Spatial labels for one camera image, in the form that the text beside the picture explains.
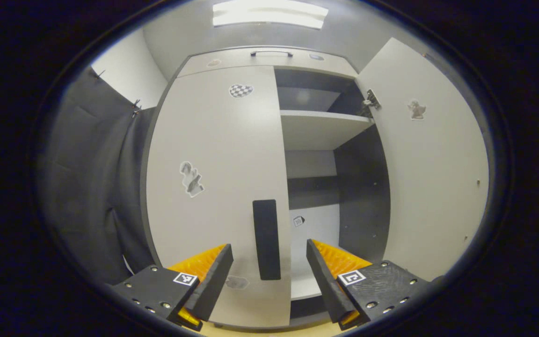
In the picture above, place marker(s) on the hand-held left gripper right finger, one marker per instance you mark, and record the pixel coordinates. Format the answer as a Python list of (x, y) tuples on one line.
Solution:
[(325, 285)]

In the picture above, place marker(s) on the white cabinet shelf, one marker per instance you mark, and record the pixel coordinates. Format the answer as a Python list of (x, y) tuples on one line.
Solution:
[(316, 131), (304, 286)]

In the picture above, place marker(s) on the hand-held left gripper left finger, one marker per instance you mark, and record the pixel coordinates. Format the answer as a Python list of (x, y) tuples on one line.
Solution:
[(215, 281)]

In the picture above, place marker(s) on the checkered sticker shoe cabinet door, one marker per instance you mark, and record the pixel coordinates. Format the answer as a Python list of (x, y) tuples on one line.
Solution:
[(213, 140)]

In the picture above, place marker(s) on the grey double-door shoe cabinet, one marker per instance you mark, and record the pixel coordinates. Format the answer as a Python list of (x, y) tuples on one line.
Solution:
[(363, 196)]

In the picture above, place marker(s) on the metal door hinge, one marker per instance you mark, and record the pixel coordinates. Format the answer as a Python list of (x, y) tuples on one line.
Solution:
[(371, 99)]

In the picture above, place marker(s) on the grey cabinet drawer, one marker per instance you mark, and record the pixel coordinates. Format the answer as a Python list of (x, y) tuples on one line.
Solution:
[(232, 58)]

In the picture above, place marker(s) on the black backdrop cloth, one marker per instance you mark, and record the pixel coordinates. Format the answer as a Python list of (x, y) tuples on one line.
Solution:
[(87, 187)]

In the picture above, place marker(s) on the box sticker shoe cabinet door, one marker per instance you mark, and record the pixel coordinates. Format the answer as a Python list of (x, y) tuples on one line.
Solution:
[(438, 187)]

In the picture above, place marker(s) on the ceiling light panel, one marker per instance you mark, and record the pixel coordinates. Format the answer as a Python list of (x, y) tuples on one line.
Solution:
[(269, 14)]

